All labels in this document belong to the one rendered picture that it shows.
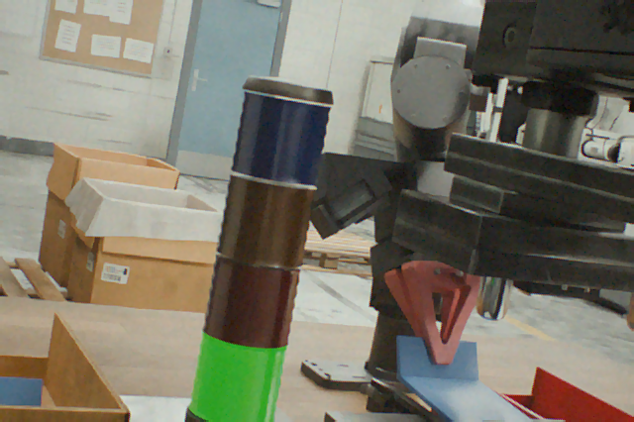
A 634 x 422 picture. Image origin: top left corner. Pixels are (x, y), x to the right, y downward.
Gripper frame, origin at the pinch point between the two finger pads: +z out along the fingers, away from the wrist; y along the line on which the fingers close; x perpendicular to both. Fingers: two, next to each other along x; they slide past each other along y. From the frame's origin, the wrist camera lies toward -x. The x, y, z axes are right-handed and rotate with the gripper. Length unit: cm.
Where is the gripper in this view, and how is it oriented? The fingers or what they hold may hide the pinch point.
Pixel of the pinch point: (440, 354)
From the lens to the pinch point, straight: 82.4
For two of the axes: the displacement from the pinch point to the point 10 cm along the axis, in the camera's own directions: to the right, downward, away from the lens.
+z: 0.1, 9.6, -2.7
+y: 4.3, -2.5, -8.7
